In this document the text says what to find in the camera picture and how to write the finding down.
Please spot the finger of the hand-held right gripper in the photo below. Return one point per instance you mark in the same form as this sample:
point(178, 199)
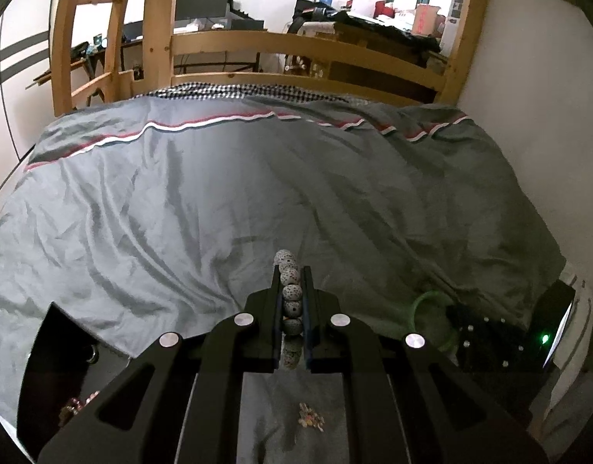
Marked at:
point(489, 321)
point(499, 355)

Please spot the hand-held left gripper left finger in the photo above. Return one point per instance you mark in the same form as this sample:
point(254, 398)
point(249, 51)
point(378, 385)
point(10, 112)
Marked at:
point(275, 319)

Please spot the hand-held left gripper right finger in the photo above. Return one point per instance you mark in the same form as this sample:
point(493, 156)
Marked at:
point(308, 319)

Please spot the green jade bangle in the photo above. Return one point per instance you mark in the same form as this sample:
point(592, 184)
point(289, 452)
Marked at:
point(422, 298)

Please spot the black jewelry box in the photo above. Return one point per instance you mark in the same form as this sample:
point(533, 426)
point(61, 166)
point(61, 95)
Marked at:
point(59, 348)

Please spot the grey and white striped duvet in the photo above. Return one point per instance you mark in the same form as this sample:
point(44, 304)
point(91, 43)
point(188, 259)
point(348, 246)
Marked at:
point(228, 179)

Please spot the black and white checkered sheet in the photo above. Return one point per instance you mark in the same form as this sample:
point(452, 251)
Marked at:
point(238, 92)

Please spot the wooden table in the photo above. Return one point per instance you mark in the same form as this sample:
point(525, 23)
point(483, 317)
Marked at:
point(373, 58)

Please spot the dark desk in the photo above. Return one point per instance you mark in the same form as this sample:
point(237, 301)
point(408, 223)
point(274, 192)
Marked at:
point(214, 26)

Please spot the pile of black clothes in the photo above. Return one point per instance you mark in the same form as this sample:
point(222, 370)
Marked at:
point(364, 22)

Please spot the red box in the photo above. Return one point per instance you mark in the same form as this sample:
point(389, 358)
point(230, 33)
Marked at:
point(383, 8)

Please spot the black computer monitor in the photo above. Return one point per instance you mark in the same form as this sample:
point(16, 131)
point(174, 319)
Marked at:
point(202, 0)

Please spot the wooden ladder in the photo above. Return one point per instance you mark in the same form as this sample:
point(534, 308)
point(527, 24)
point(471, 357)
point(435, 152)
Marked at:
point(112, 34)

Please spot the white wardrobe with grey stripes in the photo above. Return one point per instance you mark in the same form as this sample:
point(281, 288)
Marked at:
point(11, 82)

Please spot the wooden bed frame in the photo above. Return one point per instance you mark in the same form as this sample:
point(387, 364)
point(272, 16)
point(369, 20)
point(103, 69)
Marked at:
point(296, 41)

